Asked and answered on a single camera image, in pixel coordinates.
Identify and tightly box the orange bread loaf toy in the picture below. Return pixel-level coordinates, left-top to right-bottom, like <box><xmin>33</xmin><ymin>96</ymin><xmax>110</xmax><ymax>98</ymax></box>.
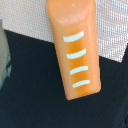
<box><xmin>47</xmin><ymin>0</ymin><xmax>101</xmax><ymax>100</ymax></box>

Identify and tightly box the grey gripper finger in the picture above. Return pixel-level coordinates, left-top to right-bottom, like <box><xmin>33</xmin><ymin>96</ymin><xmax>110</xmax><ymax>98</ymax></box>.
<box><xmin>0</xmin><ymin>19</ymin><xmax>11</xmax><ymax>89</ymax></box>

